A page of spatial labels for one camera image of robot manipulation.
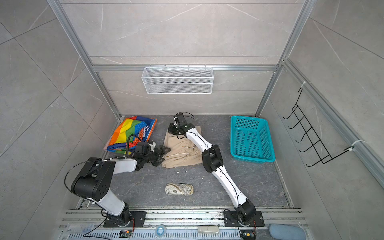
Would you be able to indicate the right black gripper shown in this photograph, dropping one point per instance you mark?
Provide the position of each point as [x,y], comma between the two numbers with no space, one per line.
[171,129]

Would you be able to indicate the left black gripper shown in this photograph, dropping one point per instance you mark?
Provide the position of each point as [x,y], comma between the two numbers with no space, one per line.
[162,150]

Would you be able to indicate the beige shorts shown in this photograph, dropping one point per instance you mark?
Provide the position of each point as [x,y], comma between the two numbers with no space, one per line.
[183,152]

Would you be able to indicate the rainbow striped shorts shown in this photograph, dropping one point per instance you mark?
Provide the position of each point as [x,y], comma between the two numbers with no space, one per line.
[129,133]

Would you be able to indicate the teal plastic basket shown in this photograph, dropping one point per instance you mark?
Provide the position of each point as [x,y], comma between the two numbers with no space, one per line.
[251,140]

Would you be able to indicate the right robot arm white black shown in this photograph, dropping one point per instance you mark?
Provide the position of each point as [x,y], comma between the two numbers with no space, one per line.
[214,164]

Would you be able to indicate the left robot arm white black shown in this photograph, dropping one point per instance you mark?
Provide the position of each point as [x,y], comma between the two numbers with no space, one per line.
[94,179]

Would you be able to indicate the blue tape roll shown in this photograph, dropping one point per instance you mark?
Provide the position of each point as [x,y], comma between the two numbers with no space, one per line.
[160,231]

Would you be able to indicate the small green circuit board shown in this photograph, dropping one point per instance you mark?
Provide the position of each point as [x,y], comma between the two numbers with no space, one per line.
[126,234]

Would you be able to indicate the white remote box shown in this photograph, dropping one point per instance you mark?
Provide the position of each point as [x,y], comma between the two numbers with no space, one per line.
[209,229]

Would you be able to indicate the right small circuit board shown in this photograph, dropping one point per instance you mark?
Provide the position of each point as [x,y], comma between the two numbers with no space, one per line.
[248,235]

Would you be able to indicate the blue grey cushion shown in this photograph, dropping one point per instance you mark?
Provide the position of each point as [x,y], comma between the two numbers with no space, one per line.
[286,232]

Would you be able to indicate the white wire mesh shelf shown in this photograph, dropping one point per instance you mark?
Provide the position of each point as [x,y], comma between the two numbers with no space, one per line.
[178,80]

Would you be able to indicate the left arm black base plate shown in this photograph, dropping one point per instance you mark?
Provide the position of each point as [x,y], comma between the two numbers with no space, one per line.
[136,218]

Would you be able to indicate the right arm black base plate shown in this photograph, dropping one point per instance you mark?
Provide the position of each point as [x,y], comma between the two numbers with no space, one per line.
[234,219]

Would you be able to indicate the aluminium mounting rail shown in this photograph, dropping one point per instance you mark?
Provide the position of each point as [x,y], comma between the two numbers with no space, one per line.
[181,224]

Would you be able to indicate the black wire hook rack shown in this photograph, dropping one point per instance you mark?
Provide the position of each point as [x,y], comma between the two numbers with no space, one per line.
[310,134]

